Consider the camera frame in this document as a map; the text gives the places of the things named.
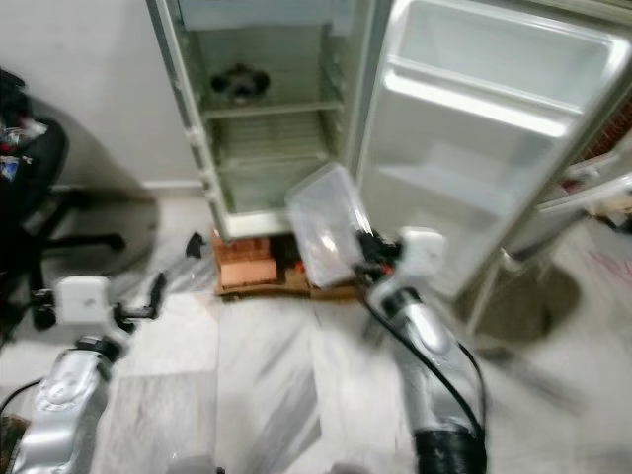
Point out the clear plastic container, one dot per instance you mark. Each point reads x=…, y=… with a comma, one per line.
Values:
x=328, y=222

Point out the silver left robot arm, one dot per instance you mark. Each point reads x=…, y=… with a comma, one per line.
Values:
x=59, y=395

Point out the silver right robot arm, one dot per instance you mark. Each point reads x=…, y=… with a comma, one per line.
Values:
x=430, y=365

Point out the white fridge door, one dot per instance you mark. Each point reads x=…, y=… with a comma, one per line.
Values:
x=484, y=168

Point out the white fridge cabinet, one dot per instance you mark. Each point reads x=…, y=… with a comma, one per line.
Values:
x=272, y=49

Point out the orange brick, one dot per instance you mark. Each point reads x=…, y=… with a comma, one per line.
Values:
x=245, y=265

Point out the brown cardboard sheet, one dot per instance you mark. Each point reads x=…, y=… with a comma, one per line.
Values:
x=276, y=293

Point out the black office chair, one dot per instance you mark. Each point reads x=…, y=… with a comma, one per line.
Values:
x=30, y=168

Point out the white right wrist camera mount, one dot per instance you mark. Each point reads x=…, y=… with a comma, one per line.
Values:
x=421, y=255

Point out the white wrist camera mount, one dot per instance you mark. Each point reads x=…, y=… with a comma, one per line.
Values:
x=421, y=255
x=82, y=301

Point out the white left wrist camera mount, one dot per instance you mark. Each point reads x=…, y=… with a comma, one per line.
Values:
x=82, y=301

